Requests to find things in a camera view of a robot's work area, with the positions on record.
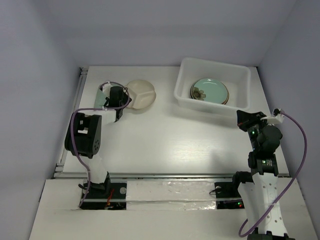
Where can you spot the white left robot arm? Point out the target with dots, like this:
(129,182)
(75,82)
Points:
(84,135)

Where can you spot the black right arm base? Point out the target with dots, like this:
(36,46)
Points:
(226,192)

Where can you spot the white plastic bin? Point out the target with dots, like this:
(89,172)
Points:
(236,78)

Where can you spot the cream divided dish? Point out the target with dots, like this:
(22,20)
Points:
(142,94)

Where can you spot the light green round plate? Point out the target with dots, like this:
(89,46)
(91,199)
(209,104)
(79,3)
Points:
(214,89)

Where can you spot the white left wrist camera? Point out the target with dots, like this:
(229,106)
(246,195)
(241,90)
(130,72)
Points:
(105,88)

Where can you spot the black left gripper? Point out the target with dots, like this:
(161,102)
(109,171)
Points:
(125,99)

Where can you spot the red plate with teal flower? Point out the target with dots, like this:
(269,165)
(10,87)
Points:
(227,99)

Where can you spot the light green rectangular dish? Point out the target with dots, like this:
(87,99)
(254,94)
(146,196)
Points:
(100,99)

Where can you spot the beige bird painted plate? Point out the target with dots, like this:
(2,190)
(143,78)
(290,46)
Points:
(197,94)

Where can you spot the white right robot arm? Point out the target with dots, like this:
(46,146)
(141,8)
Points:
(258,187)

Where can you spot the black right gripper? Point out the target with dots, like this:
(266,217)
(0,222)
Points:
(244,119)

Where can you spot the aluminium frame rail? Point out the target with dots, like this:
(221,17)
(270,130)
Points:
(63,155)

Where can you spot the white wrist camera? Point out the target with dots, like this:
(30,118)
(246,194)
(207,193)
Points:
(105,88)
(276,117)

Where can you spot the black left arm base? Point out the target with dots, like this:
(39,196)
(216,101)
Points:
(109,196)

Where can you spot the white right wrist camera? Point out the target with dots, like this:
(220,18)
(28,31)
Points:
(276,117)

